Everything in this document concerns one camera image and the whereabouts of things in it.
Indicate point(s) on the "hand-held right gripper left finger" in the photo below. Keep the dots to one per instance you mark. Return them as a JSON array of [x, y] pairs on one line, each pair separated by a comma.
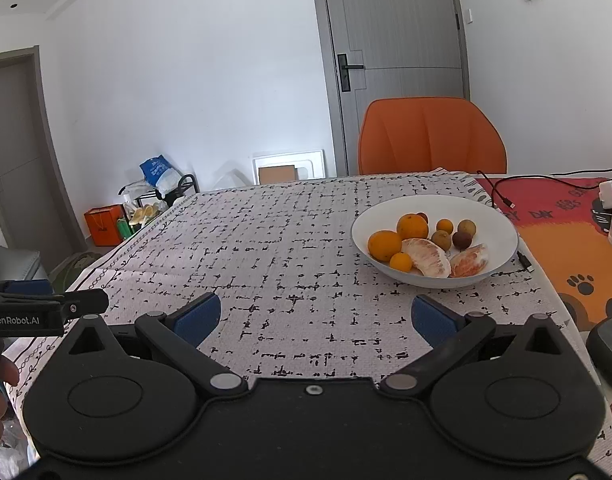
[[199, 317]]

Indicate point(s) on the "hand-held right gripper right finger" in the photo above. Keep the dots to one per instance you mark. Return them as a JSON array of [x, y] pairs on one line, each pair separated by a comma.
[[432, 319]]

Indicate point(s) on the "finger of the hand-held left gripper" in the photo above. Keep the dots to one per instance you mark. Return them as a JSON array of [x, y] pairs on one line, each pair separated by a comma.
[[28, 286], [85, 301]]

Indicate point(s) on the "kumquat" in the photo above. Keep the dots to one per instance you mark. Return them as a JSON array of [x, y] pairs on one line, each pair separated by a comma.
[[444, 225], [400, 262]]

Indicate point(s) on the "tan loquat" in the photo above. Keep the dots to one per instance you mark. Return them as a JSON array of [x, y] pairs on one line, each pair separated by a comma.
[[441, 239], [466, 226]]

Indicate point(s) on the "dark red plum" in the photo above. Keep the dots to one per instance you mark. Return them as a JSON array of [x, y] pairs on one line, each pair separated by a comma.
[[461, 240]]

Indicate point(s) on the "orange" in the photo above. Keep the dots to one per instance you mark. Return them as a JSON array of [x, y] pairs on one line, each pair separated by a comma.
[[412, 226], [384, 245]]

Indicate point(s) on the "white bowl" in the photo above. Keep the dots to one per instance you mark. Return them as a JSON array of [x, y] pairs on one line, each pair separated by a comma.
[[496, 230]]

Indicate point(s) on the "grey sofa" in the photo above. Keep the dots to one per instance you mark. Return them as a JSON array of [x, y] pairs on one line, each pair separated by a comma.
[[10, 267]]

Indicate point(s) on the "green camouflage bag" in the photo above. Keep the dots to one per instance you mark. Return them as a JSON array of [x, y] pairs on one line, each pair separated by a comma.
[[75, 270]]

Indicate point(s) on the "orange box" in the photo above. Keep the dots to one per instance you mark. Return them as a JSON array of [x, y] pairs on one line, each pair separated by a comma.
[[103, 225]]

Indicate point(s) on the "green paper bag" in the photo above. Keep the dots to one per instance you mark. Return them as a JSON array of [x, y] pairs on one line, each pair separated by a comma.
[[124, 229]]

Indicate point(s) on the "yellow slippers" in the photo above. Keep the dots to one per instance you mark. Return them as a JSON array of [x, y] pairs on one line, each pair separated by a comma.
[[143, 214]]

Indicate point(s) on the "grey side door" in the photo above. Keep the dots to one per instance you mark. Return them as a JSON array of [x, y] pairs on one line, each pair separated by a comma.
[[15, 160]]

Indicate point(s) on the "black metal rack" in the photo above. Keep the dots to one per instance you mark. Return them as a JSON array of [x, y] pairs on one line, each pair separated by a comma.
[[185, 185]]

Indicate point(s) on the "white plastic bag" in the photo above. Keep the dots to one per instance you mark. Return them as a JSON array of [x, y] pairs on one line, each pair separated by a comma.
[[10, 455]]

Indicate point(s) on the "blue plastic bag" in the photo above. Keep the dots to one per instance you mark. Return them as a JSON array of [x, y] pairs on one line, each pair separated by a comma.
[[158, 172]]

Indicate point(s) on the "brown cardboard sheet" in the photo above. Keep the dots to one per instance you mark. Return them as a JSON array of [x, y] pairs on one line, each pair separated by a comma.
[[277, 175]]

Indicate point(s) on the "dark grey device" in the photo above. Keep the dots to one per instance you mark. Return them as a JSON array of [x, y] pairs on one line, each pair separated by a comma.
[[608, 350]]

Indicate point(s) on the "orange chair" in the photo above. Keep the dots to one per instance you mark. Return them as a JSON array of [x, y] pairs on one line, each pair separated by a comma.
[[431, 135]]

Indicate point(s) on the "white charger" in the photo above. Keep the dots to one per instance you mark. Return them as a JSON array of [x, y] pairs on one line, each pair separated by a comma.
[[607, 194]]

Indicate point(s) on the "white foam frame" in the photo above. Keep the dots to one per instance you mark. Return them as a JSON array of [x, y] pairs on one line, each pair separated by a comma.
[[311, 160]]

